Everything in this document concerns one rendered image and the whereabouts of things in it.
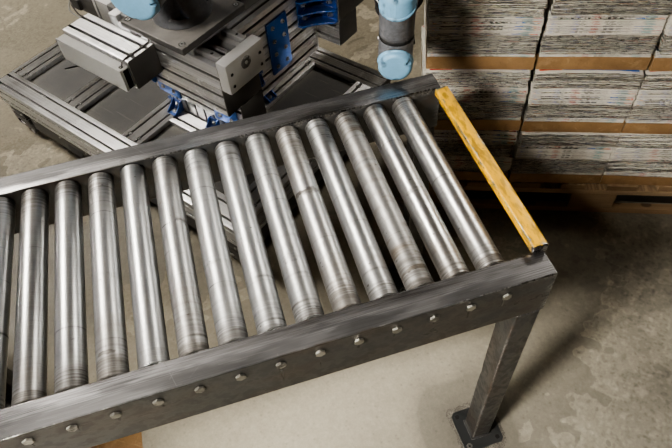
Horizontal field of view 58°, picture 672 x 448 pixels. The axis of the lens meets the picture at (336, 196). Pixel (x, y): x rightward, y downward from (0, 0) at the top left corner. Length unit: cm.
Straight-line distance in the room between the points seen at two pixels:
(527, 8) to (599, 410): 108
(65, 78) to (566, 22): 182
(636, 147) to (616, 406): 75
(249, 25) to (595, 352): 135
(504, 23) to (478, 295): 82
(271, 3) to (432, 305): 105
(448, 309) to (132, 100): 166
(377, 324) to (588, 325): 110
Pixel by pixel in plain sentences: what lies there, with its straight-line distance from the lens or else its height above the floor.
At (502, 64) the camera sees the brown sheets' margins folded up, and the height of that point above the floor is 62.
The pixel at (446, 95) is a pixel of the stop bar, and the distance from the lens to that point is 131.
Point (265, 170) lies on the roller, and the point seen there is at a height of 80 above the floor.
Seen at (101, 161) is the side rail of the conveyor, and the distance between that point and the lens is 133.
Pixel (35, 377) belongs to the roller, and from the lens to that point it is 110.
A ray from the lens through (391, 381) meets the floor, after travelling 182.
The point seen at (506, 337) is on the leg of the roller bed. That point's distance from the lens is 125.
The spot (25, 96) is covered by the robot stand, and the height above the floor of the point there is 23.
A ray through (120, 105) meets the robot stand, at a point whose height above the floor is 21.
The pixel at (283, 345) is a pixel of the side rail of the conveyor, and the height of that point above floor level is 80.
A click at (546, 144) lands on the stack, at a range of 196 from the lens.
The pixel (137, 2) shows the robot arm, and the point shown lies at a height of 98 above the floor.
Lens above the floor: 169
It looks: 51 degrees down
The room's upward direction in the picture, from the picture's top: 5 degrees counter-clockwise
